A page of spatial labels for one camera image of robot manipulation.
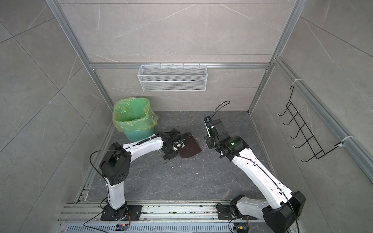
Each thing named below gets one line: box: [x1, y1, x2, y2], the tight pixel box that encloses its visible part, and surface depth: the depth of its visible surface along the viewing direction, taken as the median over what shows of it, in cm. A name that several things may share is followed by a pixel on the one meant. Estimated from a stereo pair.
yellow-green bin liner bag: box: [112, 97, 159, 132], surface depth 92 cm
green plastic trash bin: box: [112, 97, 159, 143], surface depth 92 cm
